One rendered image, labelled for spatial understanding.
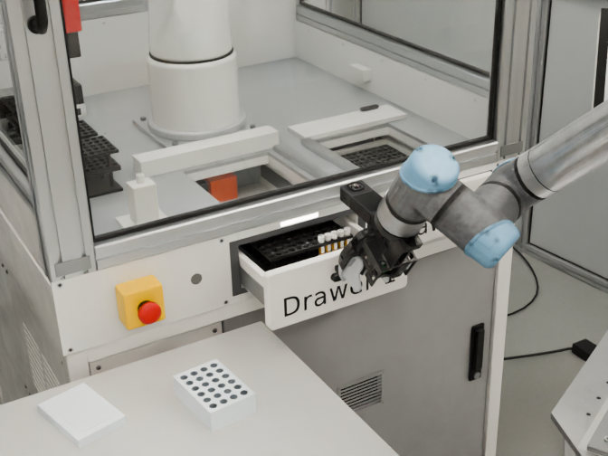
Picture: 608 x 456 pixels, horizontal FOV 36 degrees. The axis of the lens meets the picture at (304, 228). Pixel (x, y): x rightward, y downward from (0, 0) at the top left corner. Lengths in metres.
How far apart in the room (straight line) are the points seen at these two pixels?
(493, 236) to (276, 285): 0.43
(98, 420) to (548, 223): 2.34
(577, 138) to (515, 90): 0.62
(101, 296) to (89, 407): 0.19
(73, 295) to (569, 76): 2.15
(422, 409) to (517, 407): 0.69
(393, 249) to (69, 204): 0.52
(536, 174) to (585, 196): 2.02
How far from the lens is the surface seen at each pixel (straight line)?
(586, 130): 1.37
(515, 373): 3.00
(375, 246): 1.50
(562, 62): 3.37
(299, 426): 1.53
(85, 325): 1.67
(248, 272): 1.71
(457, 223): 1.35
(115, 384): 1.66
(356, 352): 2.01
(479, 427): 2.39
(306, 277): 1.63
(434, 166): 1.34
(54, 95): 1.50
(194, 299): 1.72
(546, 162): 1.40
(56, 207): 1.56
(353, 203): 1.52
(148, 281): 1.64
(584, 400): 1.63
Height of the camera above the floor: 1.71
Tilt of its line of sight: 27 degrees down
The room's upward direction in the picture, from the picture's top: 2 degrees counter-clockwise
